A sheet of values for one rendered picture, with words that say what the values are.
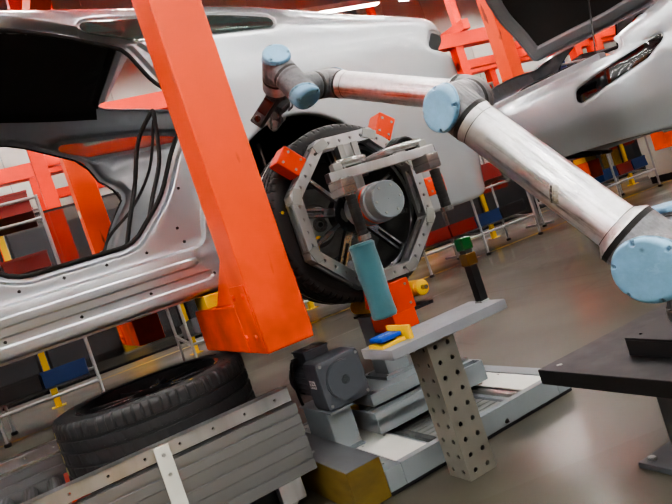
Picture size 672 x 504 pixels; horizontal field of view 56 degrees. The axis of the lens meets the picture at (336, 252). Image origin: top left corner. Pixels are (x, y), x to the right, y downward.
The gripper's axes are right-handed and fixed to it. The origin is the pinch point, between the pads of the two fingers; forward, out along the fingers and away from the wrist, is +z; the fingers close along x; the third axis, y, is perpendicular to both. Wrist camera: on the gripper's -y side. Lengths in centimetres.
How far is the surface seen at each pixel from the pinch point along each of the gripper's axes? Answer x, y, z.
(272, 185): -15.7, -17.5, 0.4
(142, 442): -41, -105, 14
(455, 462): -117, -52, 5
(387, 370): -83, -29, 43
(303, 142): -13.0, 2.1, -2.2
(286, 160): -16.9, -11.8, -9.5
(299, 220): -32.2, -22.6, -1.2
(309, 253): -41.1, -27.8, 3.7
